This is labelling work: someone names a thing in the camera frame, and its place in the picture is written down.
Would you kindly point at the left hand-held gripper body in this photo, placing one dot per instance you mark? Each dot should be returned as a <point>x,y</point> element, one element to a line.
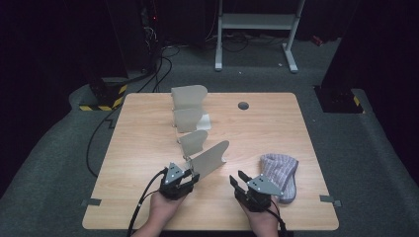
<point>174,187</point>

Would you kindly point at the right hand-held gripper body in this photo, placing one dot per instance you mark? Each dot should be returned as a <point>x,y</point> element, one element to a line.
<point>258,197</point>

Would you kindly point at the striped purple cloth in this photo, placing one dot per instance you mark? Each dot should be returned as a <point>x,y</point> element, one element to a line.
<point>280,174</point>

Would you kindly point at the grey metal expandable book rack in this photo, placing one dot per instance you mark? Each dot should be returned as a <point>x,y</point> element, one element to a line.
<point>191,118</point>

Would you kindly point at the person's left hand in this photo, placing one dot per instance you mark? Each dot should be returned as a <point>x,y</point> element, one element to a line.
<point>164,210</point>

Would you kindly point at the person's right hand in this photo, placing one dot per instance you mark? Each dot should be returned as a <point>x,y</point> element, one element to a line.
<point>263,222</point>

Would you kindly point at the dark round table grommet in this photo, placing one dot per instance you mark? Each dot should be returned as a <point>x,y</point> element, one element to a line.
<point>243,106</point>

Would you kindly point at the grey tape strip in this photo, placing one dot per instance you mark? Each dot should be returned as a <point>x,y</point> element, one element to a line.
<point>329,199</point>
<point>91,201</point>

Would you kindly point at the black yellow striped stand base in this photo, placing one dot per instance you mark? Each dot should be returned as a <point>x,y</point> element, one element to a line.
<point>107,95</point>

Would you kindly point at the black stand base yellow corner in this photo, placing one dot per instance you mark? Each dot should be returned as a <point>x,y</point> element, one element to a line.
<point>339,100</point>

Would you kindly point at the dark equipment rack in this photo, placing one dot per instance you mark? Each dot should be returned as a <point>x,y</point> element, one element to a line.
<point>135,33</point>

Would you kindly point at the small red object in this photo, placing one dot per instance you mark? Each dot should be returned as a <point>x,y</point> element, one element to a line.
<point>317,40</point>

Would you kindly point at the white metal stand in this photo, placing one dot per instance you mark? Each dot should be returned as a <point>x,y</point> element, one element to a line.
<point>257,21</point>

